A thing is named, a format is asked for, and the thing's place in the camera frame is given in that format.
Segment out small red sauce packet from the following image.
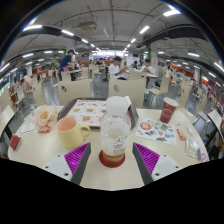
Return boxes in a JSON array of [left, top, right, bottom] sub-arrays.
[[37, 124, 52, 134]]

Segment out white crumpled napkin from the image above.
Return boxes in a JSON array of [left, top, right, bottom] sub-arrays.
[[123, 95, 133, 108]]

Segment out ceiling air conditioner unit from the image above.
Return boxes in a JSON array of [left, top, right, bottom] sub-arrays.
[[77, 21, 98, 33]]

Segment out clear tea drink bottle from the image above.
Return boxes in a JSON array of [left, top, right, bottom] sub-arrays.
[[99, 95, 132, 164]]

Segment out red paper cup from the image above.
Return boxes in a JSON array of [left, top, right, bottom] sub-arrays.
[[159, 96, 179, 125]]

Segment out yellow mug with pink inside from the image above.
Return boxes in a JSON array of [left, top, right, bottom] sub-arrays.
[[55, 116, 92, 150]]

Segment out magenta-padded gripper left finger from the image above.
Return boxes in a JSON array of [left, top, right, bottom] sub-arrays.
[[42, 142, 92, 186]]

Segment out person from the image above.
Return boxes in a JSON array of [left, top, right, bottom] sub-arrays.
[[108, 55, 129, 81], [139, 58, 156, 75], [58, 49, 77, 81]]

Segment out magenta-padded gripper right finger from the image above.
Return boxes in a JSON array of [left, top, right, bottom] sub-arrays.
[[131, 142, 184, 186]]

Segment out group of beige chairs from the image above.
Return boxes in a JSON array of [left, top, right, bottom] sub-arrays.
[[0, 64, 224, 134]]

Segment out white dining table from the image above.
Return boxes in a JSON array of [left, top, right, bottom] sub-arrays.
[[206, 109, 224, 134], [0, 104, 16, 134]]

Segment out dark tray with menu liner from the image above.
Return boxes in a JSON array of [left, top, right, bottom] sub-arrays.
[[57, 97, 140, 129]]

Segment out ceiling lights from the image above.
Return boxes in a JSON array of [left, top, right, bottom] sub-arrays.
[[0, 9, 224, 79]]

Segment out small red wrapper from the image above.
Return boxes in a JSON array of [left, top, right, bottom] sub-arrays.
[[175, 128, 187, 141]]

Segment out clear plastic packet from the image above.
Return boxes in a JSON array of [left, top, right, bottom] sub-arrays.
[[184, 137, 209, 163]]

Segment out colourful printed flyer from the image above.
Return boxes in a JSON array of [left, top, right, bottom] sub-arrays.
[[135, 117, 178, 146]]

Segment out red wallet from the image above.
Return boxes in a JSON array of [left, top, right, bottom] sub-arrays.
[[9, 134, 22, 151]]

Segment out clear plastic bag with food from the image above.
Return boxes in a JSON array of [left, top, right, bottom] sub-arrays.
[[32, 105, 59, 129]]

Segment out beige chair with round hole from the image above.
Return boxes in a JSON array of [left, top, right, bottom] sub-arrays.
[[108, 78, 146, 109], [57, 79, 93, 107]]

